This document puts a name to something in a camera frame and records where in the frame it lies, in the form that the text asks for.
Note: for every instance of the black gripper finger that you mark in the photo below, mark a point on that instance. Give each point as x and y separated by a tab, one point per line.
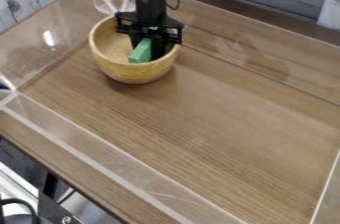
158	45
136	36

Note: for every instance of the black metal bracket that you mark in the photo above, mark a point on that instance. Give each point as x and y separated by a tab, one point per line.
52	213

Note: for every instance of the black table leg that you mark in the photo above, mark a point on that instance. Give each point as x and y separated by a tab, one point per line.
50	185

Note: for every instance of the brown wooden bowl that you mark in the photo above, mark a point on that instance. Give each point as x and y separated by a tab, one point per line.
110	48

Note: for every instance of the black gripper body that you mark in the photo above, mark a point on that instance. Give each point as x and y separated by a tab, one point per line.
149	19

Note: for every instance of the white cylindrical container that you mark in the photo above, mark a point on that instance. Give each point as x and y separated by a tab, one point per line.
329	15

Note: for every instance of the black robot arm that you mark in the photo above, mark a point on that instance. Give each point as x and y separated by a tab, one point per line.
150	23

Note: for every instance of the clear acrylic tray wall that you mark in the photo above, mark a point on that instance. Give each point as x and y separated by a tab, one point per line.
225	143

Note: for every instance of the green rectangular block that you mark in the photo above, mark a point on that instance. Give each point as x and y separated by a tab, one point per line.
141	52

